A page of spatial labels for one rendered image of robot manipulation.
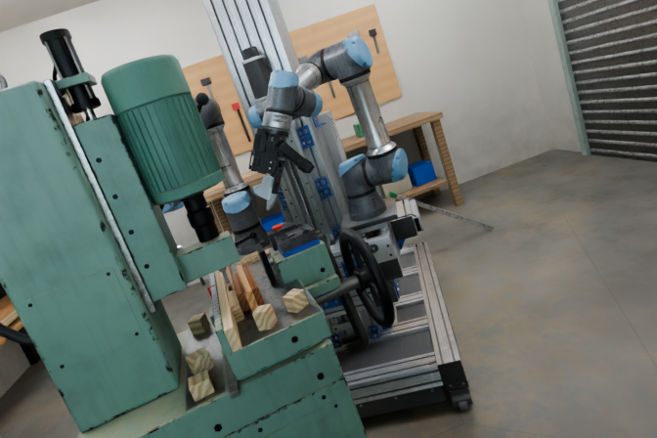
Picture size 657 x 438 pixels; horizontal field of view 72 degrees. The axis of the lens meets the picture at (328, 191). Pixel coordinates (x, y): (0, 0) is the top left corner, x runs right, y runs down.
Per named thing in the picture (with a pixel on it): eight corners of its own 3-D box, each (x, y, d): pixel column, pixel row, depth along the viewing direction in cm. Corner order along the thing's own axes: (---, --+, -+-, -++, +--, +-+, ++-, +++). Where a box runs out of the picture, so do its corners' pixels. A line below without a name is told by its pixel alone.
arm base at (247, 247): (242, 245, 197) (235, 224, 195) (275, 236, 194) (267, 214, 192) (232, 258, 183) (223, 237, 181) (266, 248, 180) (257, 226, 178)
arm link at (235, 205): (231, 234, 180) (218, 202, 178) (233, 226, 193) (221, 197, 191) (259, 223, 181) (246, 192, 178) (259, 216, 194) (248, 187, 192)
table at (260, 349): (372, 317, 96) (364, 291, 95) (237, 382, 89) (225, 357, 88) (306, 250, 154) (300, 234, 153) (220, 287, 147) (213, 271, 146)
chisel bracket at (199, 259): (243, 266, 111) (231, 235, 110) (188, 289, 108) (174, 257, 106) (240, 258, 118) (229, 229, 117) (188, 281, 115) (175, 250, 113)
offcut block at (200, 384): (215, 391, 97) (208, 377, 96) (195, 402, 95) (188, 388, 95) (213, 381, 101) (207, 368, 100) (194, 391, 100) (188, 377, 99)
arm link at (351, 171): (353, 188, 186) (342, 156, 183) (382, 181, 179) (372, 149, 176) (341, 197, 176) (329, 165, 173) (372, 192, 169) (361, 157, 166)
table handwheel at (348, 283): (405, 344, 122) (394, 267, 106) (338, 378, 117) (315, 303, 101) (358, 278, 145) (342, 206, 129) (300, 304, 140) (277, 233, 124)
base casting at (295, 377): (345, 377, 101) (331, 342, 99) (81, 512, 88) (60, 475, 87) (300, 307, 144) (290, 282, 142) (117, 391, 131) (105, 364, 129)
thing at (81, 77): (100, 103, 98) (65, 23, 95) (62, 114, 96) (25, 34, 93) (107, 105, 106) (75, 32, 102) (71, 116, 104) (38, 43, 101)
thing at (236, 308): (244, 319, 102) (239, 303, 102) (237, 323, 102) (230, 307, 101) (228, 257, 155) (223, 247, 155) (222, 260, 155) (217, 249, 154)
